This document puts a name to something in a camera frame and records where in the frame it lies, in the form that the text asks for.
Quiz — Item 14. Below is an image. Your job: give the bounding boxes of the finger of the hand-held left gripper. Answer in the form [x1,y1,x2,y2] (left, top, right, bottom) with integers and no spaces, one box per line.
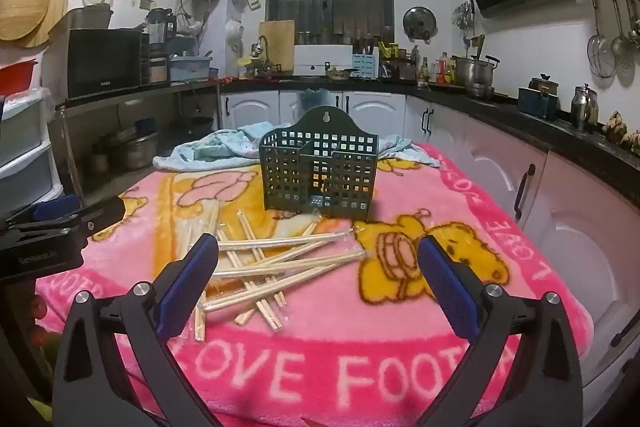
[30,196,127,242]
[4,194,83,228]

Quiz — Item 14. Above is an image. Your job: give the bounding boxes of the steel pot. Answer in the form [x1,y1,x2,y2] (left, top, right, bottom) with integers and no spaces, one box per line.
[117,132,160,172]

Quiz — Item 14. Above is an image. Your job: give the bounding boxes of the pink printed blanket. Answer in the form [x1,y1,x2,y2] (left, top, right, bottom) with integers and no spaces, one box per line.
[32,142,596,427]

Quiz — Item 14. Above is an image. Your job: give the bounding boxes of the wooden cutting board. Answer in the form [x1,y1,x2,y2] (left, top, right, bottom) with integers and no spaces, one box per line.
[258,20,296,75]

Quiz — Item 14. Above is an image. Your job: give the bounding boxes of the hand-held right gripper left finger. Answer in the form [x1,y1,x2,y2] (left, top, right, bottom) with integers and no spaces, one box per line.
[52,233,221,427]

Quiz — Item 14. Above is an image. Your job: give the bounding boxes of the grey plastic container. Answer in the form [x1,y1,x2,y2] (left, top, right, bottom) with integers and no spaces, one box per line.
[67,4,115,30]

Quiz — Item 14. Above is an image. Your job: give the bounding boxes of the wire skimmer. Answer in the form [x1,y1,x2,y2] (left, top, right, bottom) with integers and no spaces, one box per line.
[586,0,617,78]

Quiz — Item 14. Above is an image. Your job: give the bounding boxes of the blender jug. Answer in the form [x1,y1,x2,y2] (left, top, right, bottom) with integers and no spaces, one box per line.
[146,8,177,52]

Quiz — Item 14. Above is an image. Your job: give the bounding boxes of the plastic drawer unit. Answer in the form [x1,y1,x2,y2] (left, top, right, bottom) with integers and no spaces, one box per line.
[0,87,63,218]

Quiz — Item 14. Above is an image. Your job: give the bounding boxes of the blue container with yellow rim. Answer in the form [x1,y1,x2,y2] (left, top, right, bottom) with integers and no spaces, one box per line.
[517,87,559,120]

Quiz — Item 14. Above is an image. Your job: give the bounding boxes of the steel shelf table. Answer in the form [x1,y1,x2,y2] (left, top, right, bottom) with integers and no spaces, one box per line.
[55,77,221,188]

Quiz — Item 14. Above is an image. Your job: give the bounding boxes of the dark green utensil holder basket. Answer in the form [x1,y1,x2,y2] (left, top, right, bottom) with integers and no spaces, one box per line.
[258,108,379,223]

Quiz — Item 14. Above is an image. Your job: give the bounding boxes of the steel kettle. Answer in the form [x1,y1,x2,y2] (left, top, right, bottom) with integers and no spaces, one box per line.
[570,83,599,131]

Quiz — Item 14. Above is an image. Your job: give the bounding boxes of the white countertop box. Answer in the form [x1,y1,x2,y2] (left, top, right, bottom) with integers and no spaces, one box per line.
[293,44,355,78]

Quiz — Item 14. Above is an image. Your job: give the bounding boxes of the white kitchen cabinets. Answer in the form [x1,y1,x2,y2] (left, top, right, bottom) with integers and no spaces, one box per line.
[219,89,640,408]

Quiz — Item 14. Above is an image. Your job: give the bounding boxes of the steel stockpot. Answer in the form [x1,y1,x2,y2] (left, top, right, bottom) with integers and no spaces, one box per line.
[452,54,501,88]

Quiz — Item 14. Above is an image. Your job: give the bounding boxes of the round woven bamboo tray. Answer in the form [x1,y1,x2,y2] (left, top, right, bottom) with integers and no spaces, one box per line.
[0,0,53,42]

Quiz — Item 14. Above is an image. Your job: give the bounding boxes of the blue plastic bag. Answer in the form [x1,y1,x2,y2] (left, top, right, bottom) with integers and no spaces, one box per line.
[298,88,332,112]

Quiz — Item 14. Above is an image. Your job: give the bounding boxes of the light blue knife holder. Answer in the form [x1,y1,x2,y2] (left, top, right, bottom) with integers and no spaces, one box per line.
[352,52,377,80]

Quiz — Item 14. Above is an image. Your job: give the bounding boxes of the hanging steel pot lid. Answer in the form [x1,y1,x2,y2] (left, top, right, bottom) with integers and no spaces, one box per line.
[403,7,438,44]

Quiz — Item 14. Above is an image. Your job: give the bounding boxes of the hanging steel utensils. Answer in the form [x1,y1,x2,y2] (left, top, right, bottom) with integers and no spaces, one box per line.
[452,0,476,32]

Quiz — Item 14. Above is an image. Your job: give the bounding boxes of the red plastic basin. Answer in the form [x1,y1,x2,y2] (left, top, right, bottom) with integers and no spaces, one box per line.
[0,59,38,96]

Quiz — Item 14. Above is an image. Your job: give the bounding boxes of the brass faucet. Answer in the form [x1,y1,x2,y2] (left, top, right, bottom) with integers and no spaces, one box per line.
[249,35,273,75]

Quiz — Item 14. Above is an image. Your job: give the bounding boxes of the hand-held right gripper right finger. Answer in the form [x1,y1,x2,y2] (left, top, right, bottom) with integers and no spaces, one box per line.
[416,234,586,427]

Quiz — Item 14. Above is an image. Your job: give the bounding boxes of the black microwave oven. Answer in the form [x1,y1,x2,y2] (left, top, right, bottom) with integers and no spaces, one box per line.
[66,28,143,100]

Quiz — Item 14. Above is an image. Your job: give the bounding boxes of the light blue towel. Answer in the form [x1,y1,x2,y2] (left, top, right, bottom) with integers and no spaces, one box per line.
[152,122,441,172]

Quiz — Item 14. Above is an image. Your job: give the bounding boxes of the bunch of chopsticks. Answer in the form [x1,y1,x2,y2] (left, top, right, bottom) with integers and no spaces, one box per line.
[192,202,368,343]

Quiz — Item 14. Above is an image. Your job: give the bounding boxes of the slotted steel ladle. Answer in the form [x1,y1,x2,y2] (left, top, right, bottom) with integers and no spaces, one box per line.
[602,0,636,88]

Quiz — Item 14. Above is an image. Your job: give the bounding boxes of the dark kettle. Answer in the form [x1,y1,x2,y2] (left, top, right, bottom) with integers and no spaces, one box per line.
[529,74,560,95]

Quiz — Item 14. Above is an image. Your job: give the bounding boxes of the round wooden board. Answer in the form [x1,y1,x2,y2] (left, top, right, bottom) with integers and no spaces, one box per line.
[20,0,69,48]

